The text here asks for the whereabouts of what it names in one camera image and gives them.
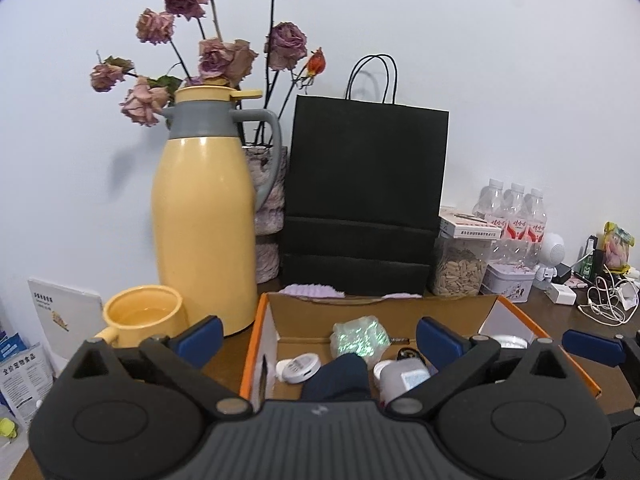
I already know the white robot figurine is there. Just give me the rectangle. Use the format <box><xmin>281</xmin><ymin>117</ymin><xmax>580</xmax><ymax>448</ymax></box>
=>
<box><xmin>532</xmin><ymin>232</ymin><xmax>568</xmax><ymax>288</ymax></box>

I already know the white cable tangle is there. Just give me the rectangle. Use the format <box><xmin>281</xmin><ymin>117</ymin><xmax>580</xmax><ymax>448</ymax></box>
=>
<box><xmin>577</xmin><ymin>270</ymin><xmax>640</xmax><ymax>323</ymax></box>

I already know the bunch of dried roses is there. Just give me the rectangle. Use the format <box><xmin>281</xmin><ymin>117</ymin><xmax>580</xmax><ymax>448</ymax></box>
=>
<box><xmin>90</xmin><ymin>0</ymin><xmax>326</xmax><ymax>128</ymax></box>

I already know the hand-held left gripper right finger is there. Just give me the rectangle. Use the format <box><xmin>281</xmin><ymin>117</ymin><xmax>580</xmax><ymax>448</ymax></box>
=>
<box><xmin>389</xmin><ymin>316</ymin><xmax>571</xmax><ymax>420</ymax></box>

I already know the yellow mug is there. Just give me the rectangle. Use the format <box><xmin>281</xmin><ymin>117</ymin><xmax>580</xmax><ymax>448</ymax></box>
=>
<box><xmin>94</xmin><ymin>285</ymin><xmax>190</xmax><ymax>348</ymax></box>

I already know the green bottle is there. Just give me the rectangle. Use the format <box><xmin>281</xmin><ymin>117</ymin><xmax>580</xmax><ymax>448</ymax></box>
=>
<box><xmin>580</xmin><ymin>250</ymin><xmax>606</xmax><ymax>281</ymax></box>

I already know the green iridescent packet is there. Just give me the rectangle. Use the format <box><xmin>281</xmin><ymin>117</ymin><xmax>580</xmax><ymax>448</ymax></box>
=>
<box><xmin>330</xmin><ymin>316</ymin><xmax>391</xmax><ymax>366</ymax></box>

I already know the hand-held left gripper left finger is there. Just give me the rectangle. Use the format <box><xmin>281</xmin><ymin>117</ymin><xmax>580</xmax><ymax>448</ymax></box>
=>
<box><xmin>70</xmin><ymin>315</ymin><xmax>253</xmax><ymax>420</ymax></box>

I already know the white round case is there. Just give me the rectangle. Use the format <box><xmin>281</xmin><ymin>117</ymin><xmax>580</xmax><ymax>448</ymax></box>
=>
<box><xmin>275</xmin><ymin>352</ymin><xmax>321</xmax><ymax>386</ymax></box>

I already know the blue white leaflet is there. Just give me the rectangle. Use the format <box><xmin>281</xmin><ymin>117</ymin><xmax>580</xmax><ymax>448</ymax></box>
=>
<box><xmin>0</xmin><ymin>342</ymin><xmax>55</xmax><ymax>423</ymax></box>

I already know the orange rose bud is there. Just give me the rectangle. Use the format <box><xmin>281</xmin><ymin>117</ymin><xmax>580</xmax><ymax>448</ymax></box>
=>
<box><xmin>305</xmin><ymin>50</ymin><xmax>327</xmax><ymax>78</ymax></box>

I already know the navy cloth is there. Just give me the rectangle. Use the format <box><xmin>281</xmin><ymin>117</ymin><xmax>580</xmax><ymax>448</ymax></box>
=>
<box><xmin>300</xmin><ymin>353</ymin><xmax>371</xmax><ymax>402</ymax></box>

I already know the white pink flat box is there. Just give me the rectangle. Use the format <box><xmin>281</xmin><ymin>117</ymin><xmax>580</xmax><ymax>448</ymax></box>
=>
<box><xmin>439</xmin><ymin>206</ymin><xmax>503</xmax><ymax>241</ymax></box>

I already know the white tin box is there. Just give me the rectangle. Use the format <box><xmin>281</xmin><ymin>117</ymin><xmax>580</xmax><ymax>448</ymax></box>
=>
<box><xmin>482</xmin><ymin>262</ymin><xmax>537</xmax><ymax>303</ymax></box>

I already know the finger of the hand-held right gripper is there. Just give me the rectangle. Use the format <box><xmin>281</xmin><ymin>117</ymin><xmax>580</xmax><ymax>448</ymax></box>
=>
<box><xmin>561</xmin><ymin>329</ymin><xmax>640</xmax><ymax>368</ymax></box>

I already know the white plastic jar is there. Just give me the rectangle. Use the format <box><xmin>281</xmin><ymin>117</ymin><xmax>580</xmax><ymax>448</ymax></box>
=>
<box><xmin>372</xmin><ymin>357</ymin><xmax>431</xmax><ymax>406</ymax></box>

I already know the pink marbled vase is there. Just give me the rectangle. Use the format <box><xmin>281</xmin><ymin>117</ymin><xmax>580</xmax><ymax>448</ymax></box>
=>
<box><xmin>242</xmin><ymin>145</ymin><xmax>290</xmax><ymax>286</ymax></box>

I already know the clear seed container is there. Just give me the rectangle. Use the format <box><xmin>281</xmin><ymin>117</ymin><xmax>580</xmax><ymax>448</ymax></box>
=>
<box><xmin>430</xmin><ymin>237</ymin><xmax>493</xmax><ymax>298</ymax></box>

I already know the black paper bag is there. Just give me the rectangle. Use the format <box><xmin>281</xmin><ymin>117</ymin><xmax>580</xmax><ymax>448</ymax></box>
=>
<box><xmin>278</xmin><ymin>53</ymin><xmax>449</xmax><ymax>297</ymax></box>

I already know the yellow thermos jug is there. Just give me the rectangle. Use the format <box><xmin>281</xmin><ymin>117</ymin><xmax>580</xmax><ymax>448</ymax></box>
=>
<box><xmin>151</xmin><ymin>86</ymin><xmax>283</xmax><ymax>338</ymax></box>

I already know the white charger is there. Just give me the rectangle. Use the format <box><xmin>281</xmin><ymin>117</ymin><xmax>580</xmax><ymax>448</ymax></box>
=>
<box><xmin>550</xmin><ymin>282</ymin><xmax>578</xmax><ymax>306</ymax></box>

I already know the cardboard box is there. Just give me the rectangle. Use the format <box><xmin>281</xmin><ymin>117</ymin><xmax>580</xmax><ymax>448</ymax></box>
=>
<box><xmin>239</xmin><ymin>292</ymin><xmax>601</xmax><ymax>411</ymax></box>

